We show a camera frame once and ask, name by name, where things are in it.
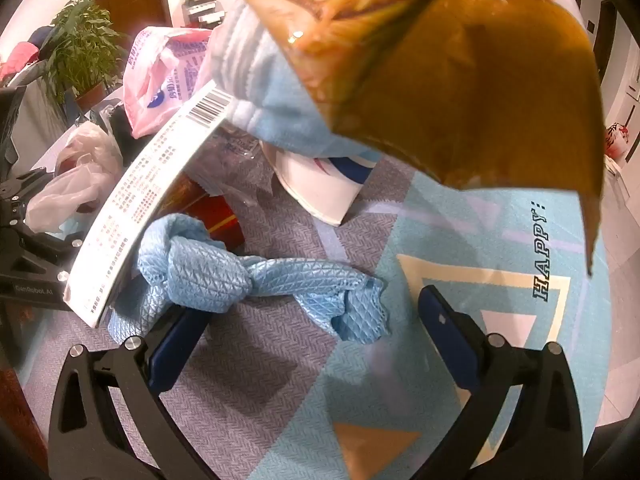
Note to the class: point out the blue textured cloth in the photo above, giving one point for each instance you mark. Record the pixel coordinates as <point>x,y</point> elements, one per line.
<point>210,270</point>

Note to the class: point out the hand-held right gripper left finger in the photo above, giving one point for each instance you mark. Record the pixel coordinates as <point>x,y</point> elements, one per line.
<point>172,355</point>

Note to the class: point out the reddish translucent plastic bag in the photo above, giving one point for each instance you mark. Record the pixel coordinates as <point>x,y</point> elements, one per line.
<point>92,142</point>

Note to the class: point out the green potted plant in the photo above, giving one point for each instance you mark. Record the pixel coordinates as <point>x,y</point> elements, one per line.
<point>80,45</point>

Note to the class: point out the blue patterned floor mat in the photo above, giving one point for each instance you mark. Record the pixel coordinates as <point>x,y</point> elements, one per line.
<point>310,360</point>

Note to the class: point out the red bag by wall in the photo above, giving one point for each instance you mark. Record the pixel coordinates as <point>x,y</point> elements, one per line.
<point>617,140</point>

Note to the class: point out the red garment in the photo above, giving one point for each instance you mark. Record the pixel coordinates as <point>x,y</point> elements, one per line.
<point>17,55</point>

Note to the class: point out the red cardboard box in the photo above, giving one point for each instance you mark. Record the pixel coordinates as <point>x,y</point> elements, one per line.
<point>210,220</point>

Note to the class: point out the white blue paper cup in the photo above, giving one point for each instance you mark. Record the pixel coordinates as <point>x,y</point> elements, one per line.
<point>315,185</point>

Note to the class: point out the pink bag with blue logo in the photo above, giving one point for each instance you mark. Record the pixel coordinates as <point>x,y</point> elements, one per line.
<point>160,85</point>

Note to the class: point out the white plastic bag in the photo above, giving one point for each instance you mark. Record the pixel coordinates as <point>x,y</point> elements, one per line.
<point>65,197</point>

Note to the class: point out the blue snack wrapper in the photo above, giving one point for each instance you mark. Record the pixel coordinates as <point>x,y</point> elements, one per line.
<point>475,85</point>

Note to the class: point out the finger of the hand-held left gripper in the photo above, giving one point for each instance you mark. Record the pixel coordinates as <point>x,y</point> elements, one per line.
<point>25,182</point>
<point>50,252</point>

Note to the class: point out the white barcode carton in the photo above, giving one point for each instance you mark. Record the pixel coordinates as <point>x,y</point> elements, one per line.
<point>140,200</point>

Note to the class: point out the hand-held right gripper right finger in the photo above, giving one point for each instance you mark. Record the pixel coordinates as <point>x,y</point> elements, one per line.
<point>445,335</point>

